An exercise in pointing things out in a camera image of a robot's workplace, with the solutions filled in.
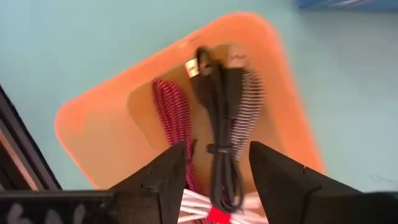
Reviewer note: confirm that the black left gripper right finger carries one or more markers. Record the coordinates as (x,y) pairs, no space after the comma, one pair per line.
(286,189)

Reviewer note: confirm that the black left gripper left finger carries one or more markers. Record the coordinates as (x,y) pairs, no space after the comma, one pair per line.
(155,193)

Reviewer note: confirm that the translucent orange plastic bin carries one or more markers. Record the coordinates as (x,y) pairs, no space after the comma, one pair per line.
(93,140)

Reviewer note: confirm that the black aluminium frame rail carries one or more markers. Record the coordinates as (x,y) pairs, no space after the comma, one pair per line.
(21,155)

